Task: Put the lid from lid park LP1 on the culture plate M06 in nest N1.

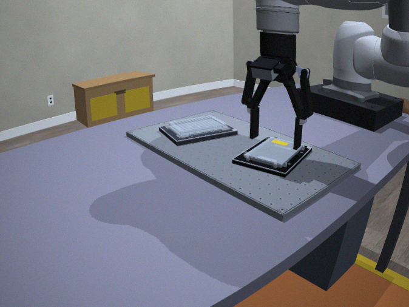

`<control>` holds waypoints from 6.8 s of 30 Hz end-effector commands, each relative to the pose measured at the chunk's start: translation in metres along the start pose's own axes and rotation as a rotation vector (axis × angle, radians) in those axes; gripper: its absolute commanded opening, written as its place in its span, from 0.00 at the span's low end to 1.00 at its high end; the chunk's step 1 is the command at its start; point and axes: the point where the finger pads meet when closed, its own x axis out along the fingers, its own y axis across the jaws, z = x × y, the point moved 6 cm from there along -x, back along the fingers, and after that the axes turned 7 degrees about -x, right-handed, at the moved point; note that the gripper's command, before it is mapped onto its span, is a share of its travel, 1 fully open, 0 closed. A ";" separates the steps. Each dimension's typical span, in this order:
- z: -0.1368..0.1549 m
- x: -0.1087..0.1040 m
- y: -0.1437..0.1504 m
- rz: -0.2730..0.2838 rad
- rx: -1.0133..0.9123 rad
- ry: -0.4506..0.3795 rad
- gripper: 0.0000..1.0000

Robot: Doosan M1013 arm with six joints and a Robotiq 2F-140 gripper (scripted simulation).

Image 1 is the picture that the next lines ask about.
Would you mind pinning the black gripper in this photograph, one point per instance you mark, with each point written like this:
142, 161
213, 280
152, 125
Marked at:
284, 47

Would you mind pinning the black rectangular frame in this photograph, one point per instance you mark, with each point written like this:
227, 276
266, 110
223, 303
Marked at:
282, 172

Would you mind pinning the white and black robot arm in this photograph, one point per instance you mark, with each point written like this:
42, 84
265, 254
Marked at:
358, 56

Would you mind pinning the dark grey rectangular frame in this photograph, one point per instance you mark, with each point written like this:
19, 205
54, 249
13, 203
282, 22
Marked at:
177, 140

